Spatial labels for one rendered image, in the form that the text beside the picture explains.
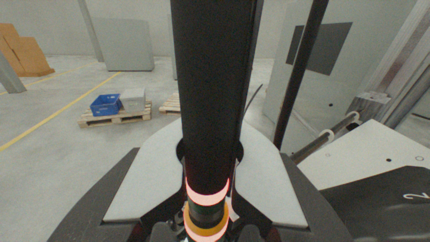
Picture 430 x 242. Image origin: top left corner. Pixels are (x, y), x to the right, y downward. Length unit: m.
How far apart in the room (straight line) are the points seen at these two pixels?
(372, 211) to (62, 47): 14.53
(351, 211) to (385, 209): 0.03
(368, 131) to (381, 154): 0.07
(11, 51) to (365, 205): 8.62
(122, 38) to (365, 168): 7.51
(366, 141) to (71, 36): 14.09
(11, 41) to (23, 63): 0.65
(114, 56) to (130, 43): 0.86
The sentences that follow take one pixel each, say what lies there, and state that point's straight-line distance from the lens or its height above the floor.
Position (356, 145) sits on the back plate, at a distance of 0.54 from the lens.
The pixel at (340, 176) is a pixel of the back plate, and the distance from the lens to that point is 0.51.
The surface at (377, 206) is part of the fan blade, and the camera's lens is 0.26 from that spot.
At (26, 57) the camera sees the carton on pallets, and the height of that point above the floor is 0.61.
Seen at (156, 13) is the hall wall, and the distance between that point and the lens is 12.42.
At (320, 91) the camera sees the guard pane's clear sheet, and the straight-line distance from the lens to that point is 1.21.
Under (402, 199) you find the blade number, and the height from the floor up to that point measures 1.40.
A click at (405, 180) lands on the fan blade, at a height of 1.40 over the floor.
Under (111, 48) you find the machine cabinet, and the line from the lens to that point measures 7.71.
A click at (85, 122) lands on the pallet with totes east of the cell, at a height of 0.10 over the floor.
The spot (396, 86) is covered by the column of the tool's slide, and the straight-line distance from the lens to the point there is 0.74.
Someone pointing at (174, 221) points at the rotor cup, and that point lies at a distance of 0.39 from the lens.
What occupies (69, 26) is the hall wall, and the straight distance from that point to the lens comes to 13.97.
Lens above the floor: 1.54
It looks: 31 degrees down
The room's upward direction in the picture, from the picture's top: 3 degrees clockwise
